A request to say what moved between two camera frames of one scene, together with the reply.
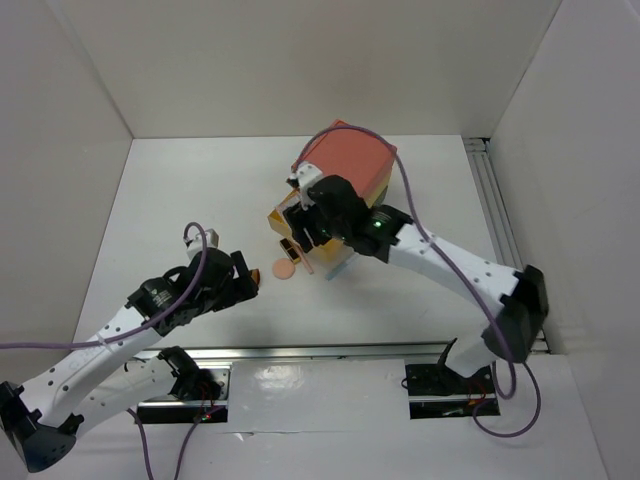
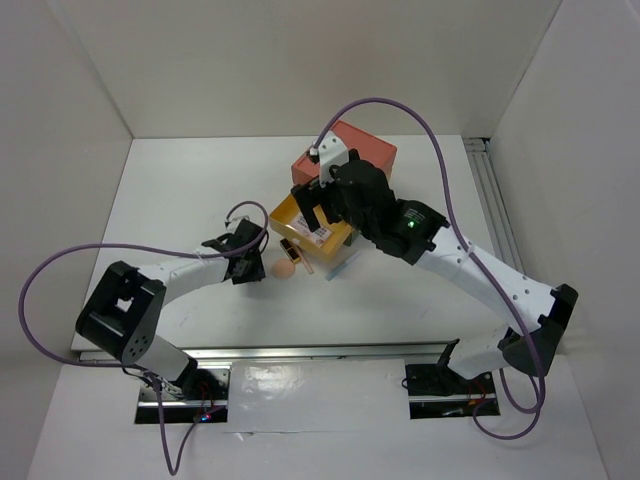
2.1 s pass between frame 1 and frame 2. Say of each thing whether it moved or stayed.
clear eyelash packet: moved
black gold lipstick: stayed
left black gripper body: moved
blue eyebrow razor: stayed
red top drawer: stayed
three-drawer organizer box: stayed
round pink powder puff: stayed
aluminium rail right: stayed
